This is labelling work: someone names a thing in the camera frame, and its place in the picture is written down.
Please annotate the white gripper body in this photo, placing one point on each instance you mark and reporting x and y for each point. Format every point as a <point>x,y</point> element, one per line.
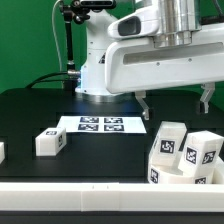
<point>153,49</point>

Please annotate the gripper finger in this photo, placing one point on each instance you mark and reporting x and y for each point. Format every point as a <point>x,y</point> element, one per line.
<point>140,96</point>
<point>208,90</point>

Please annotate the white round stool seat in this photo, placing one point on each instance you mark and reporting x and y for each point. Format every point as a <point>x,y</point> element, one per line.
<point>172,175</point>

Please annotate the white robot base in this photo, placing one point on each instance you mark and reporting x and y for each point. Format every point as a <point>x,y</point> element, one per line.
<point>92,84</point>

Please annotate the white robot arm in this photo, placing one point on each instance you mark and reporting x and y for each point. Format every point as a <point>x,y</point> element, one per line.
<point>164,45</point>

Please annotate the white marker sheet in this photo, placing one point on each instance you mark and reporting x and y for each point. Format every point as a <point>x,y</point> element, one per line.
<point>99,124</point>

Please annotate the white block at left edge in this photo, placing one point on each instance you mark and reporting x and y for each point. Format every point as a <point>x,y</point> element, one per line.
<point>2,152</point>

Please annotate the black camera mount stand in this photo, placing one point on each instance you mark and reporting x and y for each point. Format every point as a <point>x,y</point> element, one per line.
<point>75,15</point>

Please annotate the white L-shaped obstacle wall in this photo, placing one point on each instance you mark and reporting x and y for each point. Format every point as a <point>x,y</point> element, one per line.
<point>116,197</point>

